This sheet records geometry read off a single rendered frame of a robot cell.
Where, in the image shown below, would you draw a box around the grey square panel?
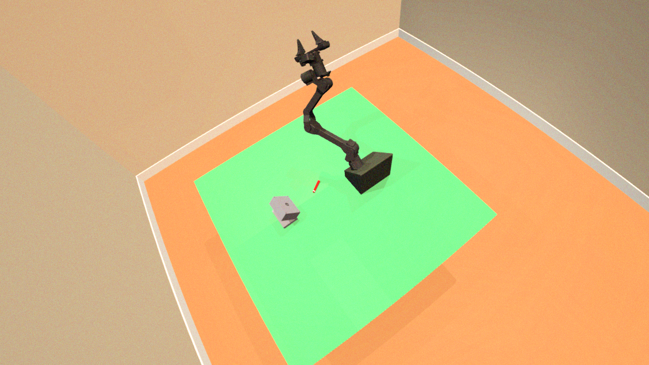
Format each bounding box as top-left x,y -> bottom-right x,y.
269,196 -> 300,229

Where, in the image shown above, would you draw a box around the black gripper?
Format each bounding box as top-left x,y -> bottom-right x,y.
294,30 -> 330,68

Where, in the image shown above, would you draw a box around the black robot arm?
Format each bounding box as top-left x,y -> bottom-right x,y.
299,52 -> 365,170

